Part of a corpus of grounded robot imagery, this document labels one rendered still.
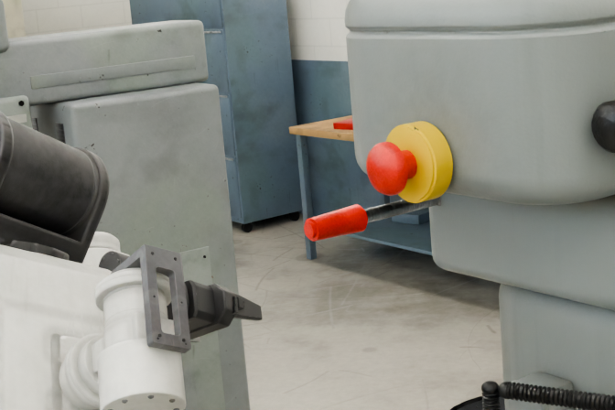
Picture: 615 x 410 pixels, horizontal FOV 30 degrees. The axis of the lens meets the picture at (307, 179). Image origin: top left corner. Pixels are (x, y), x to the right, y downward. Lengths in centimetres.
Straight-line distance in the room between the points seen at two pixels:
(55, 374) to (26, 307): 6
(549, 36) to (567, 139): 7
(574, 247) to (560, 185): 12
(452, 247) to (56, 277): 35
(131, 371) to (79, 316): 14
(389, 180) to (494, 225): 16
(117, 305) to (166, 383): 8
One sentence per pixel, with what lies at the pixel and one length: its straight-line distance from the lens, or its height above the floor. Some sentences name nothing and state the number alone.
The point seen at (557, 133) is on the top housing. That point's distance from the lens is 81.
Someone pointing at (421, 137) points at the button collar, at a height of 178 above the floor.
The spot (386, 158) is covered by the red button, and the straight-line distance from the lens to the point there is 84.
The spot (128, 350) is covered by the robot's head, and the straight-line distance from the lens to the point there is 90.
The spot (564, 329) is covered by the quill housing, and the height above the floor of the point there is 159.
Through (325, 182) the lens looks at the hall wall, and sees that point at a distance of 859.
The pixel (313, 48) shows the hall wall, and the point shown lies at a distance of 849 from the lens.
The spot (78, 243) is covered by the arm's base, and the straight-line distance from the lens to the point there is 112.
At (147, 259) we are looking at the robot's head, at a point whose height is 170.
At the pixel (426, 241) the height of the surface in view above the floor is 23.
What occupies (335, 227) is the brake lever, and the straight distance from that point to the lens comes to 94.
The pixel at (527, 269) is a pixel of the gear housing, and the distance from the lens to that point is 96.
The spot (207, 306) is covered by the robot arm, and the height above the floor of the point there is 150.
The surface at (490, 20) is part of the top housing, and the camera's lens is 81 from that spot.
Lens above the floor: 192
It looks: 11 degrees down
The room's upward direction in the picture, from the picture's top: 5 degrees counter-clockwise
